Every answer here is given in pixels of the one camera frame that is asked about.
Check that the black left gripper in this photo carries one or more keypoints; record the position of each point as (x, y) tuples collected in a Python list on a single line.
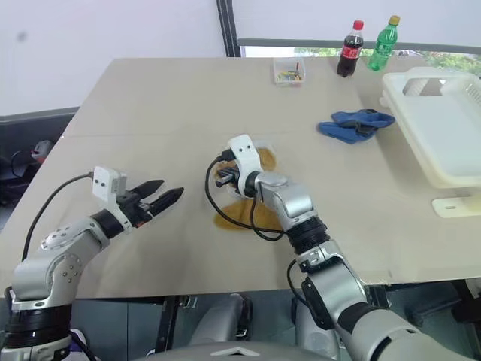
[(133, 208)]

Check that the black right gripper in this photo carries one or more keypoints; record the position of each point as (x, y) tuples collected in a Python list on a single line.
[(235, 178)]

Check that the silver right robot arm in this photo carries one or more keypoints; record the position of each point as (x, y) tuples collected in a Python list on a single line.
[(293, 203)]

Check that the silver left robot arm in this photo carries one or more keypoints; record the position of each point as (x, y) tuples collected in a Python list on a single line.
[(56, 263)]

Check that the blue sock with dark heel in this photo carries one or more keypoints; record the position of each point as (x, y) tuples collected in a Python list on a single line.
[(370, 119)]

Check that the white plastic basket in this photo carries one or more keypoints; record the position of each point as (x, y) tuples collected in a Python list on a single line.
[(439, 124)]

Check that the clear box with coloured bits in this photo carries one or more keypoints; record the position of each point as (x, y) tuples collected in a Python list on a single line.
[(288, 73)]

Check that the red and grey tool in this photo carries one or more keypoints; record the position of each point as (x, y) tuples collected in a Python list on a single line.
[(40, 148)]

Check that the black table leg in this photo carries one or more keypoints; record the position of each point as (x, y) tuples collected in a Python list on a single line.
[(167, 323)]

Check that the dark grey cabinet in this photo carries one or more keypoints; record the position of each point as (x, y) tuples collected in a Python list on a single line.
[(30, 128)]

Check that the dark window pillar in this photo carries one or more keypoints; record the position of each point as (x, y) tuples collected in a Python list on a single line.
[(227, 26)]

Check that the grey robot torso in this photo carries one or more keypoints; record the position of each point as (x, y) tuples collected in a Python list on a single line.
[(233, 352)]

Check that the grey roller blind bar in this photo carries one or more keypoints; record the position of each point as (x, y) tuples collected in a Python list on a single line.
[(338, 44)]

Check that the cola bottle with red cap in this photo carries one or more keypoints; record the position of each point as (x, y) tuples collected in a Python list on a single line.
[(349, 52)]

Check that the green bottle with yellow cap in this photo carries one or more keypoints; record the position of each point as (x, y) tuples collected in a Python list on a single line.
[(383, 47)]

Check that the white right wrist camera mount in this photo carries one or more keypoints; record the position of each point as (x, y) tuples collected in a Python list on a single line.
[(244, 152)]

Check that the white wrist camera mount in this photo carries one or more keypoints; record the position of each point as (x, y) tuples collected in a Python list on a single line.
[(103, 182), (244, 152)]

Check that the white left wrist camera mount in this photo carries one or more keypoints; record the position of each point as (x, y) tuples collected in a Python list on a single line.
[(103, 182)]

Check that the white plastic bracket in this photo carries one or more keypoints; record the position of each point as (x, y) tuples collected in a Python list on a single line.
[(454, 205)]

